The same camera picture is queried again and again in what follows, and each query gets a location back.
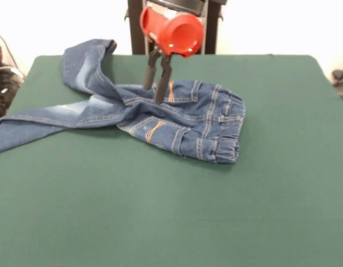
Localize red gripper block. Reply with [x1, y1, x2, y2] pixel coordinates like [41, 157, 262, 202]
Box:
[140, 6, 204, 104]

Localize blue denim jeans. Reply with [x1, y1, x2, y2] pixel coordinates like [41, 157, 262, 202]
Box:
[0, 38, 247, 164]

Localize dark green table cloth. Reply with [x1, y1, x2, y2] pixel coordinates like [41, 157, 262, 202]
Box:
[0, 54, 343, 267]

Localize grey chair base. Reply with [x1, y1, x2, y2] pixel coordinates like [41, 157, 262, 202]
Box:
[331, 52, 343, 109]

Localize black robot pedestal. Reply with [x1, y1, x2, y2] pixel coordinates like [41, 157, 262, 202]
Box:
[124, 0, 227, 55]

